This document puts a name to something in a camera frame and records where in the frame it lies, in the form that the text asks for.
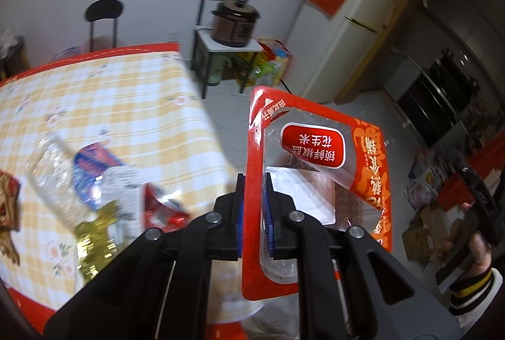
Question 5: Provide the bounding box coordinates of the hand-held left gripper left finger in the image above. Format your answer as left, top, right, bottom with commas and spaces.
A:
43, 173, 247, 340

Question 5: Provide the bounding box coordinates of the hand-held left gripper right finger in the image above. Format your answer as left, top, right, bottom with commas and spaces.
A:
263, 172, 462, 340

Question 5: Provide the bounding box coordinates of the crushed red can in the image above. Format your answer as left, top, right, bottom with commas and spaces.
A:
142, 183, 189, 233

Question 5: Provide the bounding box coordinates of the red snack packet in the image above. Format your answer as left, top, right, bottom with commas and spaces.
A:
241, 85, 393, 301

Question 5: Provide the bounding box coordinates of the crushed blue can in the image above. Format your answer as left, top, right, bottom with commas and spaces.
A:
73, 143, 133, 210

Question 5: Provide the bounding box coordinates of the person's right forearm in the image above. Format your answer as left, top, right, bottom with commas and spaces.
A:
448, 265, 505, 340

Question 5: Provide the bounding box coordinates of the person's right hand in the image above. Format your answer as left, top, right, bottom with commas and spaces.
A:
467, 232, 496, 278

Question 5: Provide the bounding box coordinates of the red cloth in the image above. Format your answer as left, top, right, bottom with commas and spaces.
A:
438, 147, 505, 210

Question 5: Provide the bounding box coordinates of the colourful printed box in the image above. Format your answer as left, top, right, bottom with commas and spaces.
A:
404, 149, 450, 210

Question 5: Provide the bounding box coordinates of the cardboard box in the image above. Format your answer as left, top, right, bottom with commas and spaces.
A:
402, 202, 466, 262

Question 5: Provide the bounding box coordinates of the black kitchen oven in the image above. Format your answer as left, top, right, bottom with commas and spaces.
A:
395, 48, 486, 147

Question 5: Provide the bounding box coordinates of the white paper label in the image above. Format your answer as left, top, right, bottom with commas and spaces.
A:
98, 164, 145, 238

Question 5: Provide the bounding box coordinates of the gold foil wrapper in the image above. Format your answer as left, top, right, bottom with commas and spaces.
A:
74, 200, 123, 287

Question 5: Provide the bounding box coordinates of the table with checked tablecloth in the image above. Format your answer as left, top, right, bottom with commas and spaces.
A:
0, 42, 253, 338

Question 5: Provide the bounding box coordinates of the colourful shopping bag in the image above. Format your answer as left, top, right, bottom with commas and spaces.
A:
254, 38, 294, 86

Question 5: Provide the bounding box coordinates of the white refrigerator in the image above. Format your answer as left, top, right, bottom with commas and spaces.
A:
284, 0, 403, 104

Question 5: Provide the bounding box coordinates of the clear plastic wrapper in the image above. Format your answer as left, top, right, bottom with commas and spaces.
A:
24, 131, 99, 228

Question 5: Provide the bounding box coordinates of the brown rice cooker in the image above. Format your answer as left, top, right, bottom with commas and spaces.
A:
211, 0, 261, 48

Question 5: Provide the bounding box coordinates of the brown patterned wrapper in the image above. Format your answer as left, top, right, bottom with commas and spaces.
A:
0, 170, 22, 266

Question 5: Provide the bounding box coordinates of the pale blue plastic item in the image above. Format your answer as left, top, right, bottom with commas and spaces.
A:
51, 46, 85, 61

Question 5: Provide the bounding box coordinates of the black round-back chair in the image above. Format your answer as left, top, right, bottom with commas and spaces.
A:
85, 0, 125, 53

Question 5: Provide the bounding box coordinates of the dark side table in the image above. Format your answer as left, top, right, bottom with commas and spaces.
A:
0, 30, 28, 76

